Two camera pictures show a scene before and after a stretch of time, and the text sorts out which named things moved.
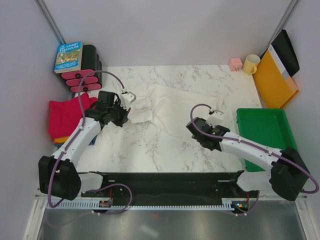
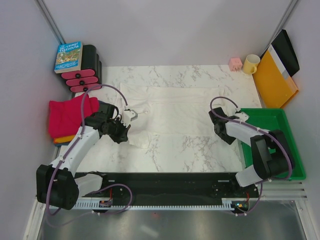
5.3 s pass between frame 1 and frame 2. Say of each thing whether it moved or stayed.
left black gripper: moved
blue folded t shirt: stayed
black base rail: stayed
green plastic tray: stayed
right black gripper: moved
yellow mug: stayed
